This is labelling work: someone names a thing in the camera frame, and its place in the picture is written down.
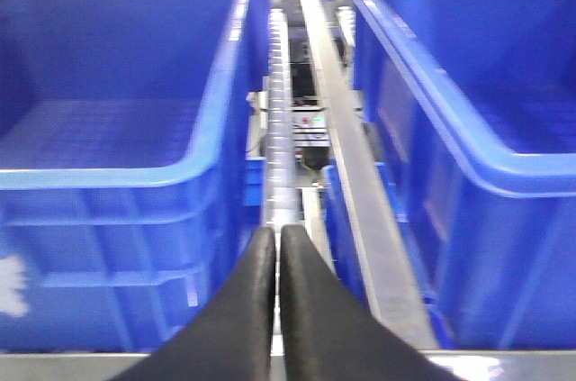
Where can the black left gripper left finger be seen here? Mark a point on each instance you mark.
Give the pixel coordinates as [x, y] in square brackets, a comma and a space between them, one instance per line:
[230, 338]

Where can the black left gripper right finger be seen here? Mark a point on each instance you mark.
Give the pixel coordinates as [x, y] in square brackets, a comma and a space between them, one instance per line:
[327, 333]

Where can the stainless steel shelf rack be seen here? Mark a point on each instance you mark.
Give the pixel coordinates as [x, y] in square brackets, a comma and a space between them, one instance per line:
[390, 284]

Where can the white roller track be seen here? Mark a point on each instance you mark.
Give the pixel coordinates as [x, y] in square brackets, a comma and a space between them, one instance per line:
[281, 204]

